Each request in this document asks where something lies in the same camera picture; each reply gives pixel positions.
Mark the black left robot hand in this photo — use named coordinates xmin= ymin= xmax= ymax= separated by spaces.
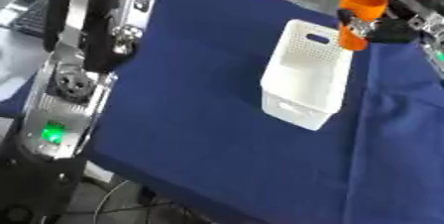
xmin=42 ymin=0 xmax=167 ymax=74

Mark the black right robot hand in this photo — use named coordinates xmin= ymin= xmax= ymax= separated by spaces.
xmin=334 ymin=0 xmax=434 ymax=45

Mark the orange plastic cup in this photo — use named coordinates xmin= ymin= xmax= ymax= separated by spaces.
xmin=336 ymin=0 xmax=390 ymax=52

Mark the black laptop keyboard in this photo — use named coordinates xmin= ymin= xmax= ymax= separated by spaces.
xmin=0 ymin=0 xmax=56 ymax=39

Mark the white perforated plastic basket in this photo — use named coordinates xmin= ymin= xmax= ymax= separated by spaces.
xmin=258 ymin=18 xmax=356 ymax=132

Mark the grey cable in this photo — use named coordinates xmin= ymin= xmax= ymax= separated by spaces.
xmin=90 ymin=179 xmax=139 ymax=224

